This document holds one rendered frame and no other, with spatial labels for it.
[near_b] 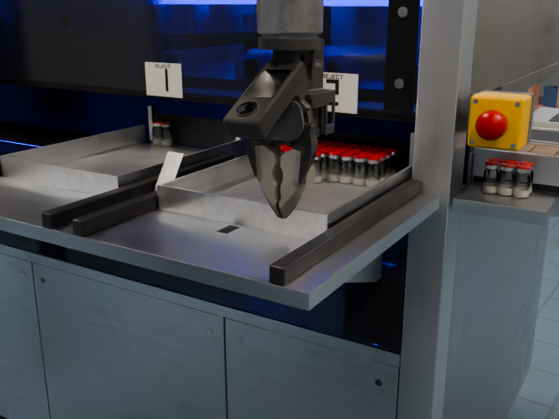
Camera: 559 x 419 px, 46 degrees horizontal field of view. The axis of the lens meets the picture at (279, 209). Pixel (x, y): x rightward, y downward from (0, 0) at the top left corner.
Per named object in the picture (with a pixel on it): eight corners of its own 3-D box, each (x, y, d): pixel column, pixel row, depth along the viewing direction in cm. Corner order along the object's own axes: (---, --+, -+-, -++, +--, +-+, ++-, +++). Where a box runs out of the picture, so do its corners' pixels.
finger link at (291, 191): (323, 212, 83) (324, 139, 80) (299, 224, 78) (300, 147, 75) (301, 208, 84) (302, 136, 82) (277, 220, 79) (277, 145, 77)
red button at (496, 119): (479, 135, 93) (482, 106, 91) (509, 138, 91) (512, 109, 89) (472, 140, 89) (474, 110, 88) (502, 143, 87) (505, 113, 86)
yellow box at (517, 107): (479, 138, 99) (483, 89, 97) (529, 143, 95) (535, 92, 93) (465, 146, 93) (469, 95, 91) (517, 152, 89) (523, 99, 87)
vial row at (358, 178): (282, 170, 111) (282, 144, 110) (382, 185, 102) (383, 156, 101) (275, 174, 109) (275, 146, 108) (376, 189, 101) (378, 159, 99)
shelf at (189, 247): (126, 148, 139) (126, 139, 139) (454, 195, 105) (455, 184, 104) (-97, 204, 100) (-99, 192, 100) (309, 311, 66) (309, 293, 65)
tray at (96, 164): (144, 140, 136) (143, 124, 135) (249, 155, 123) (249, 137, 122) (2, 176, 109) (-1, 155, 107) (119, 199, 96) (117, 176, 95)
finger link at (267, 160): (301, 208, 84) (302, 136, 82) (277, 220, 79) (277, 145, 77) (280, 204, 86) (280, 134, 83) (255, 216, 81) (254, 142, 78)
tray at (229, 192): (283, 160, 119) (283, 141, 118) (422, 179, 106) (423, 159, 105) (158, 209, 91) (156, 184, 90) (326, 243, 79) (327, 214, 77)
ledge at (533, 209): (477, 189, 109) (478, 177, 108) (561, 200, 102) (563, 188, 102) (452, 210, 97) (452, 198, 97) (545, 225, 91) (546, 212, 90)
